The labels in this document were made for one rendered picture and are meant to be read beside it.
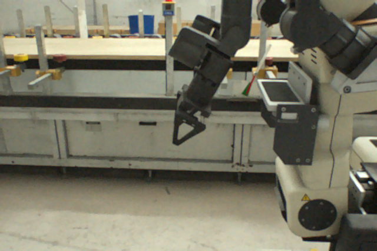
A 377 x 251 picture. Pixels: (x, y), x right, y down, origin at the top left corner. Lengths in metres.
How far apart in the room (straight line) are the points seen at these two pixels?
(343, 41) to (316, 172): 0.38
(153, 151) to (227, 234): 0.80
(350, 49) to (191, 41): 0.30
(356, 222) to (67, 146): 2.09
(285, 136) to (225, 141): 1.58
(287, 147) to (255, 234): 1.28
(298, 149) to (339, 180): 0.15
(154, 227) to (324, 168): 1.37
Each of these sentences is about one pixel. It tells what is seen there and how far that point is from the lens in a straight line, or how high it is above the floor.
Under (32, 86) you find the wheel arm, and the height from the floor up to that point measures 0.82.
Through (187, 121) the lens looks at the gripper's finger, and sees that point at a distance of 0.73.
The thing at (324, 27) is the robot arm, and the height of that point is 1.24.
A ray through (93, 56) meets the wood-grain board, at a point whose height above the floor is 0.89.
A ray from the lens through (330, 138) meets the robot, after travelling 1.02.
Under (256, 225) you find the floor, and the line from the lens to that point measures 2.23.
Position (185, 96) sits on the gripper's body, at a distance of 0.75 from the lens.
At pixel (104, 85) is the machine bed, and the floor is 0.70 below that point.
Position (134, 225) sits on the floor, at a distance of 2.21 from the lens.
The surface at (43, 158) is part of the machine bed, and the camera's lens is 2.77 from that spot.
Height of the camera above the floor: 1.31
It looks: 22 degrees down
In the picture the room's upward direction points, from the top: straight up
